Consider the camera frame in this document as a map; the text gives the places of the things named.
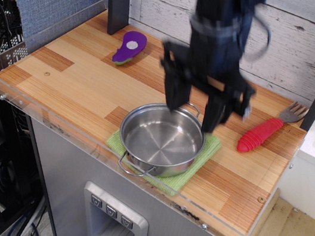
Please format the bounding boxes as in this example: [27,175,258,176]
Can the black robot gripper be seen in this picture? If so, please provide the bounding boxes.
[161,23,256,133]

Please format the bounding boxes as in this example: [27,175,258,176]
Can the toy fridge water dispenser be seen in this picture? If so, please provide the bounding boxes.
[84,181,149,236]

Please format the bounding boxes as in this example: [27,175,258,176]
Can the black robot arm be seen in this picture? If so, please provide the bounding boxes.
[161,0,265,133]

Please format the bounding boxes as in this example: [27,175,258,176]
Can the stainless steel pan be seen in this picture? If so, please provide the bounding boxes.
[118,103,206,177]

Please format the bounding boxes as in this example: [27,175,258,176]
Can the red handled fork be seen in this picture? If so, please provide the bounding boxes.
[236,102,309,153]

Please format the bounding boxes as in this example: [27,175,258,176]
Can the green cloth napkin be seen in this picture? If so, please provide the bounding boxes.
[107,130,221,196]

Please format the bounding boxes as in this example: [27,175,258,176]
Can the clear acrylic table guard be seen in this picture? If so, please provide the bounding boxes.
[0,12,305,236]

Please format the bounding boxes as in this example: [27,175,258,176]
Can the purple toy eggplant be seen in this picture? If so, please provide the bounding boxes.
[112,31,147,65]

